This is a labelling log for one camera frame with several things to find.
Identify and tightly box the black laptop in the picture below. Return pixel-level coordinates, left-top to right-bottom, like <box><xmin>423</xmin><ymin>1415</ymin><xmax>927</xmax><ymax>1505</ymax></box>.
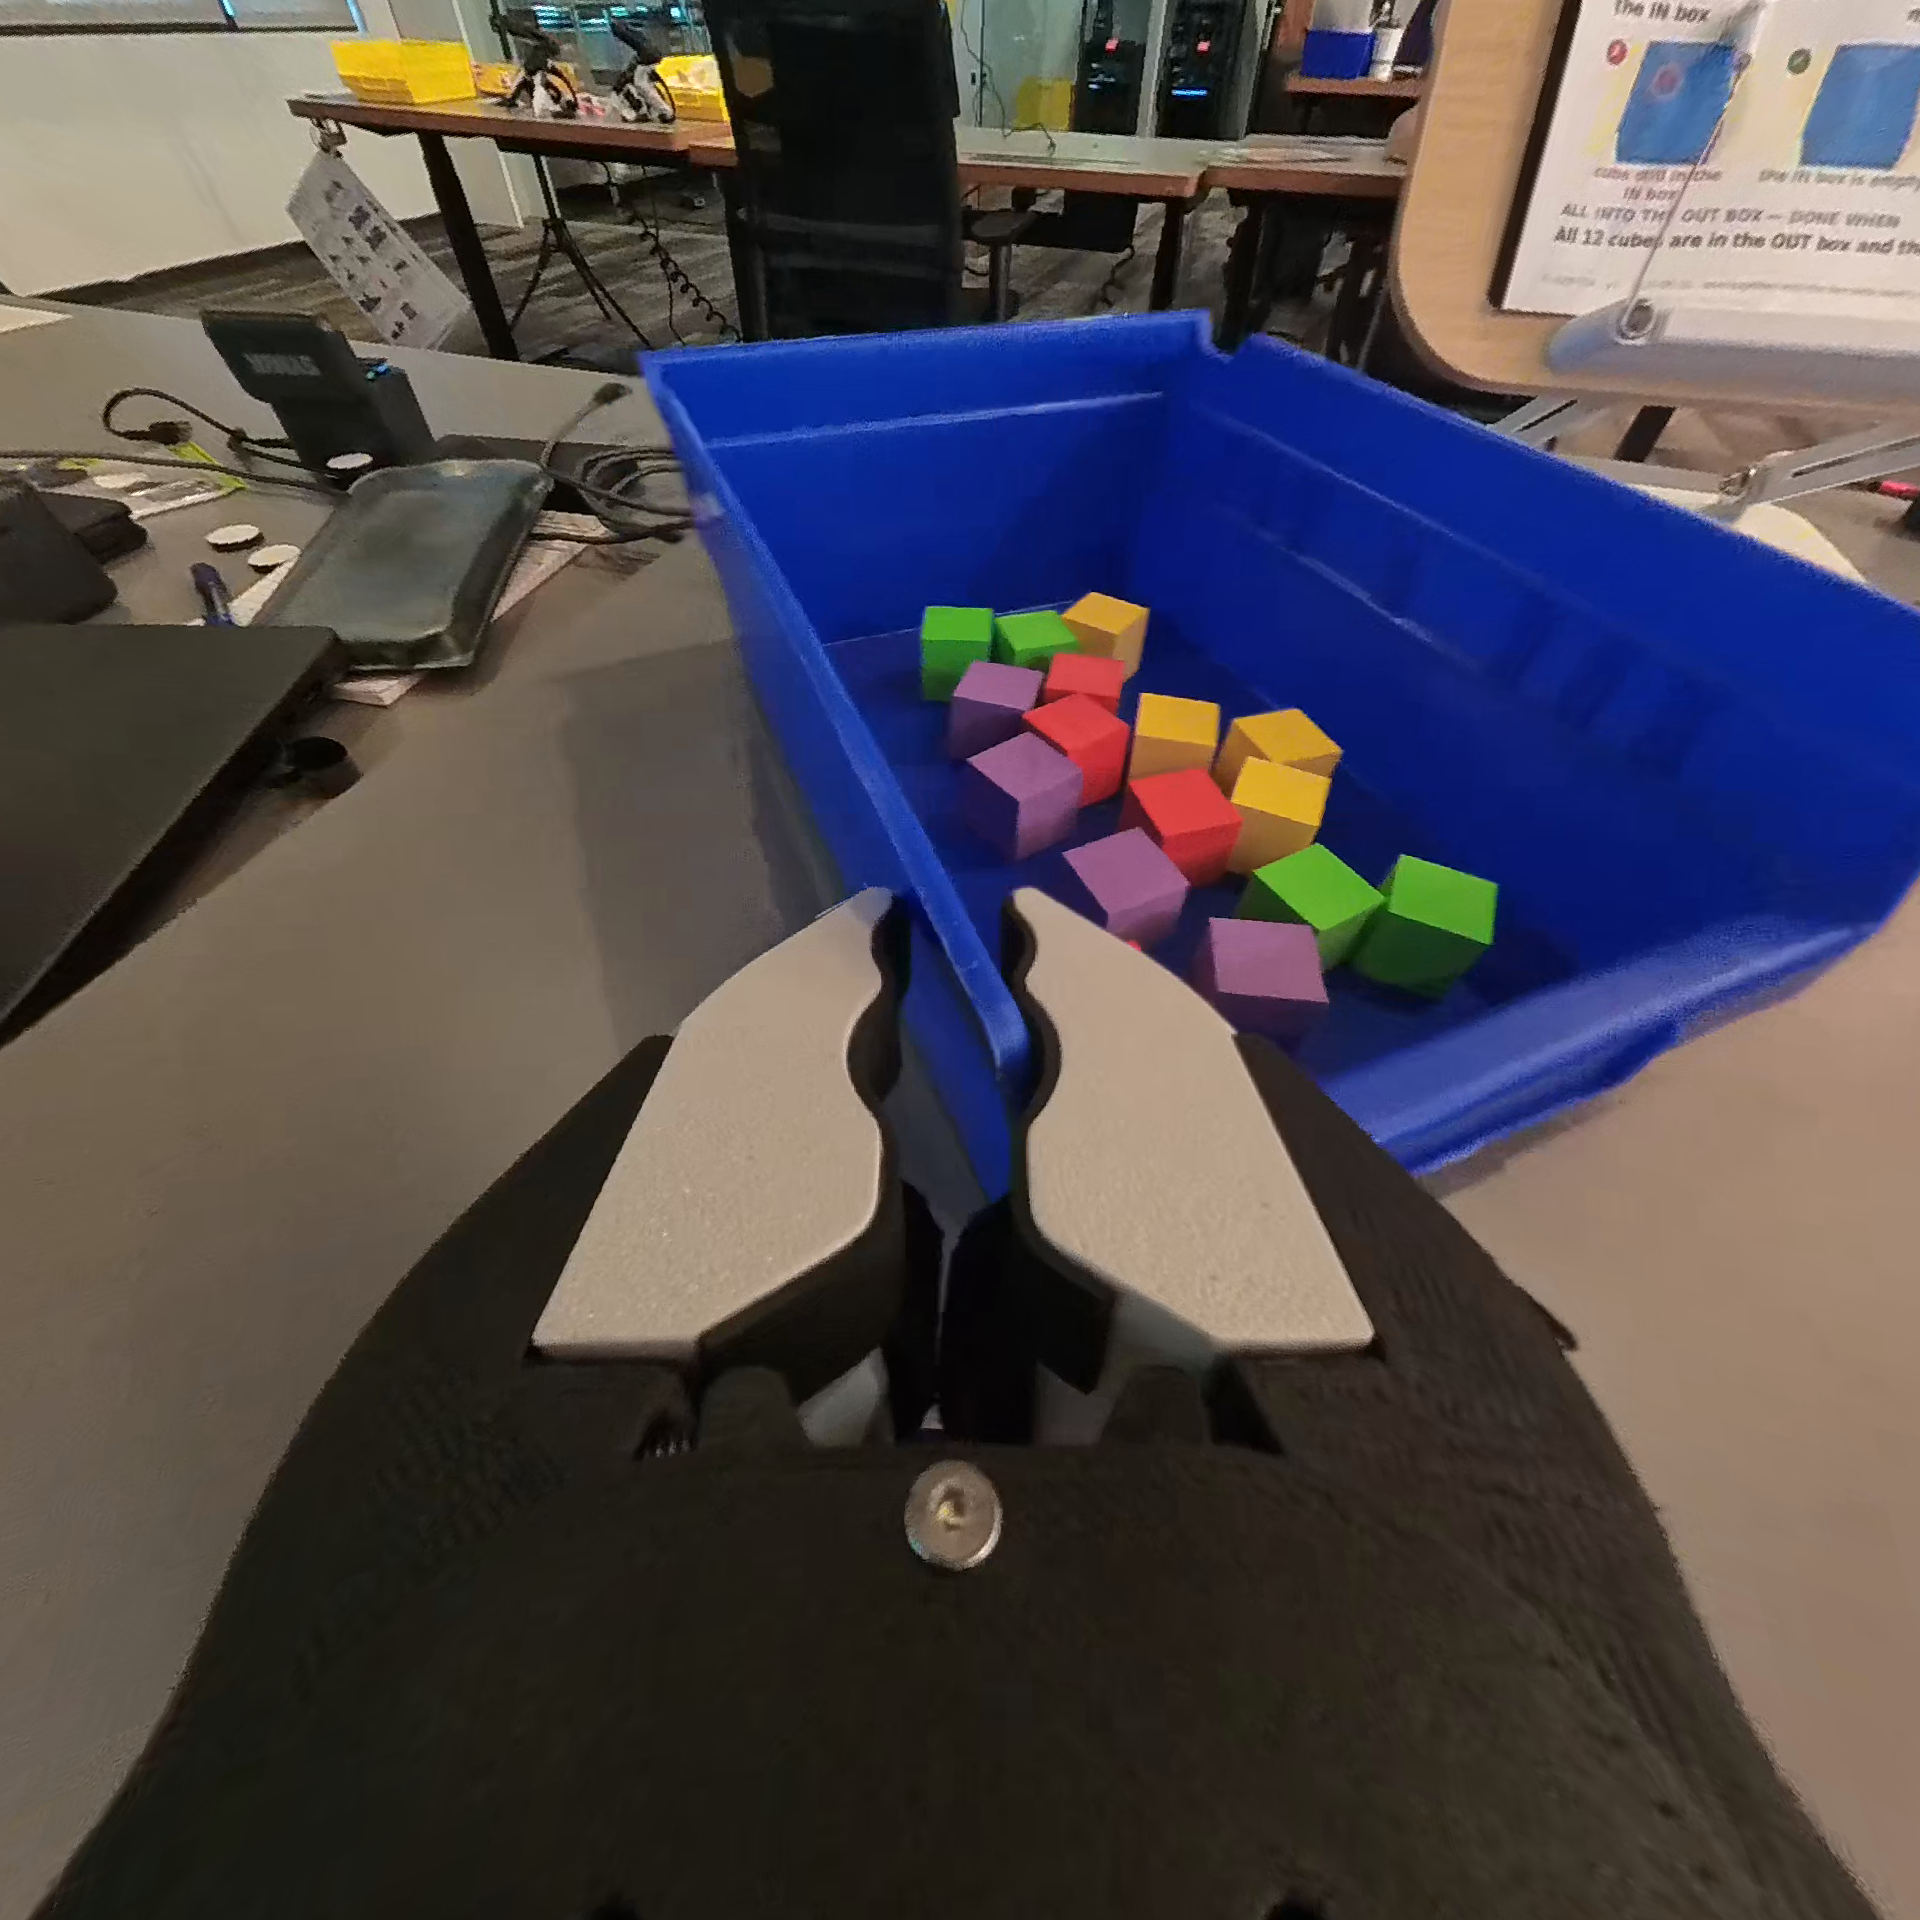
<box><xmin>0</xmin><ymin>623</ymin><xmax>338</xmax><ymax>1038</ymax></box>

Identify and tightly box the blue plastic bin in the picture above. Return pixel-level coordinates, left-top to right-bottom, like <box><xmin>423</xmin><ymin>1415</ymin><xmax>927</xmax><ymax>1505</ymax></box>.
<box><xmin>643</xmin><ymin>312</ymin><xmax>1920</xmax><ymax>1202</ymax></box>

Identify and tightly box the pile of coloured wooden cubes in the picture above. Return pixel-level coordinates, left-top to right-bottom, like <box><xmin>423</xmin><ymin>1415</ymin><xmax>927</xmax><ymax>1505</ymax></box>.
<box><xmin>919</xmin><ymin>591</ymin><xmax>1501</xmax><ymax>1048</ymax></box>

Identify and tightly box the instruction sheet on wooden board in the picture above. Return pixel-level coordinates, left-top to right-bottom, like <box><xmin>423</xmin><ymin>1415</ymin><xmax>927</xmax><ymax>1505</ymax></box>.
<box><xmin>1388</xmin><ymin>0</ymin><xmax>1920</xmax><ymax>423</ymax></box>

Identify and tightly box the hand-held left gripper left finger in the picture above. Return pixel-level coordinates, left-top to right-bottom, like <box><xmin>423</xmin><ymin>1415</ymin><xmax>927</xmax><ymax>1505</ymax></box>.
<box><xmin>532</xmin><ymin>886</ymin><xmax>909</xmax><ymax>1368</ymax></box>

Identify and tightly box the black server rack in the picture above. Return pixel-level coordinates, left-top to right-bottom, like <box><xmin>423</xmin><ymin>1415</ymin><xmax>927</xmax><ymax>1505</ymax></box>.
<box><xmin>1073</xmin><ymin>0</ymin><xmax>1249</xmax><ymax>139</ymax></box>

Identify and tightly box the black pouch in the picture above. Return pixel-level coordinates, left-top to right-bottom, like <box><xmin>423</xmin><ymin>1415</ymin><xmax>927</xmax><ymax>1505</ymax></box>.
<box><xmin>0</xmin><ymin>480</ymin><xmax>149</xmax><ymax>625</ymax></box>

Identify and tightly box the dark green pouch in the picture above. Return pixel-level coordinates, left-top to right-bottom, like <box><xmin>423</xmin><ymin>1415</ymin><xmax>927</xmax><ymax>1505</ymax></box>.
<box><xmin>255</xmin><ymin>457</ymin><xmax>553</xmax><ymax>673</ymax></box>

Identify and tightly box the black cable bundle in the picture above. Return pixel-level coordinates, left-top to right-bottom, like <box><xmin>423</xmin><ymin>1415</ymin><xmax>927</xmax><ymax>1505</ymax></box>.
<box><xmin>539</xmin><ymin>382</ymin><xmax>700</xmax><ymax>542</ymax></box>

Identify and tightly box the long wooden table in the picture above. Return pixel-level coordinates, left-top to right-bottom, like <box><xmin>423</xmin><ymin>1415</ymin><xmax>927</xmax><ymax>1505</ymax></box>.
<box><xmin>690</xmin><ymin>129</ymin><xmax>1412</xmax><ymax>354</ymax></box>

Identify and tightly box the printed instruction sheet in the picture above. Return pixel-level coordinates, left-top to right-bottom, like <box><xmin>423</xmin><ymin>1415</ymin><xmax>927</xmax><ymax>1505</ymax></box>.
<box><xmin>1493</xmin><ymin>0</ymin><xmax>1920</xmax><ymax>319</ymax></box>

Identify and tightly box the black cable with green tag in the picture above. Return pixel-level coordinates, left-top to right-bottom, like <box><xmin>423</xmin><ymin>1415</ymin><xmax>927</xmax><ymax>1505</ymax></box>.
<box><xmin>102</xmin><ymin>382</ymin><xmax>302</xmax><ymax>471</ymax></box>

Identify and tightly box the black office chair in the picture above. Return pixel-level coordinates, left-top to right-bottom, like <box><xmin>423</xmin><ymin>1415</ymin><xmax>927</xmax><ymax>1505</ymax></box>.
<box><xmin>703</xmin><ymin>0</ymin><xmax>1052</xmax><ymax>346</ymax></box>

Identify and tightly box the laminated picture sheet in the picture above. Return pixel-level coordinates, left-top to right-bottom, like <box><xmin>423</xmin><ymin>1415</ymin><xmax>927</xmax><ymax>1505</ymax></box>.
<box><xmin>286</xmin><ymin>152</ymin><xmax>473</xmax><ymax>350</ymax></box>

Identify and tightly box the black charging dock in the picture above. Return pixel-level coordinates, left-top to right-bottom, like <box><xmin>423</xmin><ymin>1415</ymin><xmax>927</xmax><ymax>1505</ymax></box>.
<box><xmin>198</xmin><ymin>306</ymin><xmax>437</xmax><ymax>473</ymax></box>

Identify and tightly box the white document stand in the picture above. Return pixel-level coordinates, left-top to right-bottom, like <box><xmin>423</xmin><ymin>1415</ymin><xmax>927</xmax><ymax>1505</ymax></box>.
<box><xmin>1499</xmin><ymin>294</ymin><xmax>1920</xmax><ymax>579</ymax></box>

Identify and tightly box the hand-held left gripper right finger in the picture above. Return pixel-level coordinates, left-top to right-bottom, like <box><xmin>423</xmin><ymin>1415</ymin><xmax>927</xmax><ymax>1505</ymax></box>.
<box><xmin>1002</xmin><ymin>886</ymin><xmax>1379</xmax><ymax>1360</ymax></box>

